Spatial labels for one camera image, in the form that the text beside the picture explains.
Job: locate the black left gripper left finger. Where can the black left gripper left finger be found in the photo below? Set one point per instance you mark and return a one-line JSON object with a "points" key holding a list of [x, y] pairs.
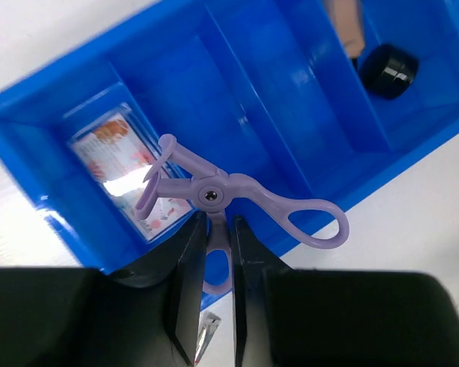
{"points": [[145, 314]]}

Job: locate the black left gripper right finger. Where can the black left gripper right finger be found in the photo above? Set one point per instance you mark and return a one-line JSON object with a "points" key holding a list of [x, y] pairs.
{"points": [[297, 317]]}

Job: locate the purple eyelash curler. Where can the purple eyelash curler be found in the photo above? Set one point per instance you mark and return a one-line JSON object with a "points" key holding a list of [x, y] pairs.
{"points": [[181, 174]]}

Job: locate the clear false eyelash box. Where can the clear false eyelash box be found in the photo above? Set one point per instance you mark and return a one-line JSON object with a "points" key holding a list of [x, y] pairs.
{"points": [[118, 158]]}

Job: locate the clear silver tweezers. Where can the clear silver tweezers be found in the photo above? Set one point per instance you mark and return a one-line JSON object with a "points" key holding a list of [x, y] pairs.
{"points": [[209, 324]]}

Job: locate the blue plastic organizer bin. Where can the blue plastic organizer bin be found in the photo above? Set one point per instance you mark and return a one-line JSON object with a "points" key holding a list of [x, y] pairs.
{"points": [[262, 88]]}

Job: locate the black round compact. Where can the black round compact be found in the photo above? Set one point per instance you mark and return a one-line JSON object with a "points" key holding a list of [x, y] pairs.
{"points": [[388, 71]]}

